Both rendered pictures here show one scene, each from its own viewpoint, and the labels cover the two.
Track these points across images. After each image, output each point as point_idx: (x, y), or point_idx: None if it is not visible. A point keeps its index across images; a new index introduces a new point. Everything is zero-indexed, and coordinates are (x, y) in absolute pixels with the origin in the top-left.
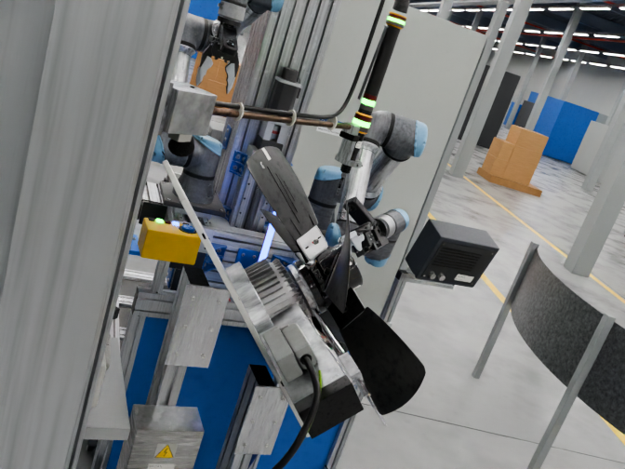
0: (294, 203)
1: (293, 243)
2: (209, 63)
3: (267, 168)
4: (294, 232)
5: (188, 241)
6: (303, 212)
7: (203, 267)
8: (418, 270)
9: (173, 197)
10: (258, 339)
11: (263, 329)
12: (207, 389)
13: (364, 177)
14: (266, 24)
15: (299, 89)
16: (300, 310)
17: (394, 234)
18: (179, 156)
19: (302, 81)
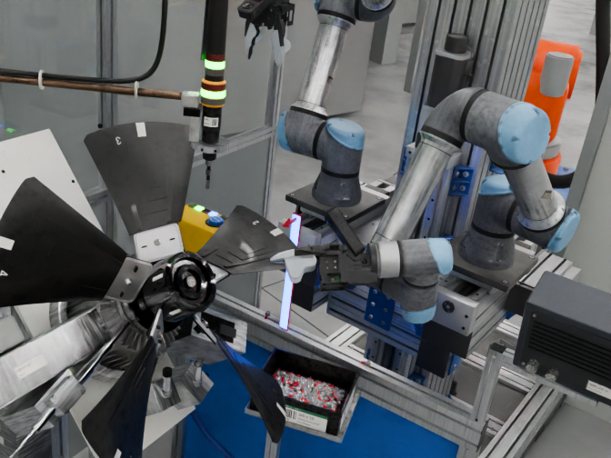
0: (148, 191)
1: (211, 248)
2: (253, 32)
3: (126, 145)
4: (131, 224)
5: (202, 233)
6: (159, 204)
7: (316, 281)
8: (515, 352)
9: (303, 194)
10: (27, 329)
11: (54, 324)
12: (261, 420)
13: (413, 184)
14: None
15: (465, 64)
16: (82, 313)
17: (415, 275)
18: (303, 145)
19: (485, 52)
